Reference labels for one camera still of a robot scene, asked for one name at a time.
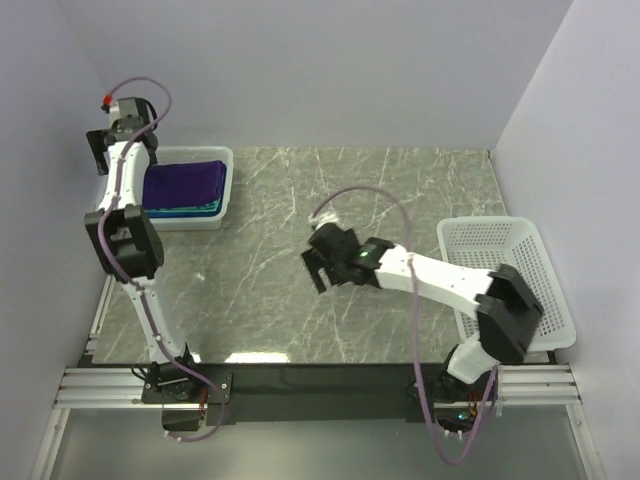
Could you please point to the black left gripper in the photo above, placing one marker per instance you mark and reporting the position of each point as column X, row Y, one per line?
column 96, row 138

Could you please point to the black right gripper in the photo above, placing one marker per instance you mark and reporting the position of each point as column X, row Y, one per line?
column 316, row 262

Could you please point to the purple towel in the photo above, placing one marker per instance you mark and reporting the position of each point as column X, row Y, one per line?
column 185, row 182

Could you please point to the yellow teal patterned towel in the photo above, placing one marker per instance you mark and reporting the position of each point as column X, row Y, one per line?
column 204, row 210

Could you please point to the blue towel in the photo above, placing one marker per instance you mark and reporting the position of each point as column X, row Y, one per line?
column 185, row 214

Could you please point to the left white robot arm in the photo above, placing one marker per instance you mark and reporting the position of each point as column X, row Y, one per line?
column 129, row 248

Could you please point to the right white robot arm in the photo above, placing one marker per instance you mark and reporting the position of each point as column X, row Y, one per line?
column 505, row 308

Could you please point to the left white plastic basket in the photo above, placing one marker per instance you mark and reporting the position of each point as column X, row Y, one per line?
column 189, row 176

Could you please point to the white plastic basket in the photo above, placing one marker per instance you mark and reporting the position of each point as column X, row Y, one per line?
column 489, row 241
column 189, row 176

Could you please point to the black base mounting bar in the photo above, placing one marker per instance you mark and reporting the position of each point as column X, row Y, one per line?
column 270, row 392

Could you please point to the right white plastic basket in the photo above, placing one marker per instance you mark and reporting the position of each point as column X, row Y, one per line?
column 489, row 241

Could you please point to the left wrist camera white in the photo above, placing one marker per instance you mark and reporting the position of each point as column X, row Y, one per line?
column 110, row 105

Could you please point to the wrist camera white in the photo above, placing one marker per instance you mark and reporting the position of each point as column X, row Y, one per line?
column 316, row 221
column 110, row 105

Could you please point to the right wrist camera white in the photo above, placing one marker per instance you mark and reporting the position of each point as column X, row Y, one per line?
column 316, row 221

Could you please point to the aluminium rail frame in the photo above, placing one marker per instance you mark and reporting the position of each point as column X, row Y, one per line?
column 268, row 313

